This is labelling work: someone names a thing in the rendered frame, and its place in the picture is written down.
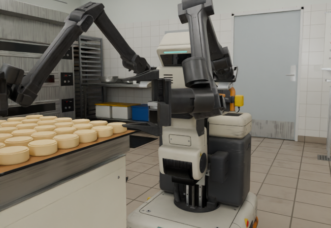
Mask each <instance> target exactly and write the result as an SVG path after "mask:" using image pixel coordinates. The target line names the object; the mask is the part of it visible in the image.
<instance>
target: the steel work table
mask: <svg viewBox="0 0 331 228"><path fill-rule="evenodd" d="M81 86H83V93H84V119H87V118H91V119H102V120H105V121H107V120H113V121H124V122H135V123H143V122H148V121H136V120H132V119H128V120H125V119H114V118H103V117H96V116H90V117H87V95H86V86H103V87H104V102H107V87H139V85H134V84H133V83H132V84H126V83H124V82H123V81H121V78H118V80H117V81H116V82H115V83H112V84H104V83H92V84H81Z"/></svg>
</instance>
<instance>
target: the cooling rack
mask: <svg viewBox="0 0 331 228"><path fill-rule="evenodd" d="M80 37H86V38H93V39H99V40H101V38H98V37H92V36H86V35H80V36H79V37H78V38H77V39H76V40H78V49H79V82H80V115H81V117H75V118H76V119H84V116H83V109H82V86H81V84H82V75H81V40H83V41H91V40H88V39H81V38H80ZM87 119H89V120H90V121H92V120H97V119H91V118H87Z"/></svg>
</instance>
